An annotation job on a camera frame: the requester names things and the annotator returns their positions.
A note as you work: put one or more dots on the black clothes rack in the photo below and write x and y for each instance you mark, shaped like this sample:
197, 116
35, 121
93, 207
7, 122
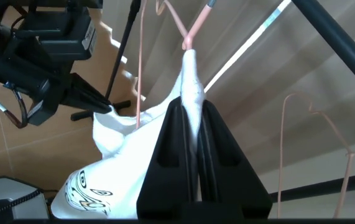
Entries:
335, 35

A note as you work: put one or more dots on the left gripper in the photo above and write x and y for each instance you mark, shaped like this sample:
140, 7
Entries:
18, 71

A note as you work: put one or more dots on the white printed shirt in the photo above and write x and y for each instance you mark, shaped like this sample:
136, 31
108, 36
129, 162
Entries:
127, 161

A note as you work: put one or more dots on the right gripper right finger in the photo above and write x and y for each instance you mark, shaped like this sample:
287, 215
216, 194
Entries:
230, 186

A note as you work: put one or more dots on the beige curtain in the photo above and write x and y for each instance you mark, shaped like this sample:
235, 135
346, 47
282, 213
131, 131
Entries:
258, 93

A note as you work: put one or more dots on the pink clothes hanger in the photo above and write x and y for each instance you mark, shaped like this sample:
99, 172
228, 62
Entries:
344, 186
188, 42

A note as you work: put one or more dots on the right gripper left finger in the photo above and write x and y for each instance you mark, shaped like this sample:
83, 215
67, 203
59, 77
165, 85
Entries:
168, 186

